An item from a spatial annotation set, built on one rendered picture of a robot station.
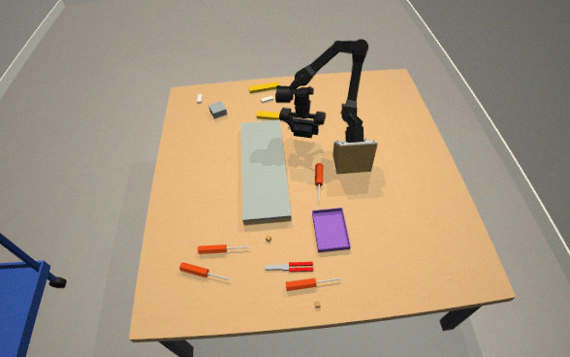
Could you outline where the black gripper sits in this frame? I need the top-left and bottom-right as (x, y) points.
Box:
(279, 103), (326, 133)

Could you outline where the purple open-top tray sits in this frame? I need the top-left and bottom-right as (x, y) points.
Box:
(312, 208), (351, 252)

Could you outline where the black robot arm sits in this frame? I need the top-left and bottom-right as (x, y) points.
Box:
(275, 39), (368, 143)

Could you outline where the yellow flat bar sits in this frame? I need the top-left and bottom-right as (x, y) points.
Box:
(256, 111), (280, 120)
(248, 81), (280, 94)

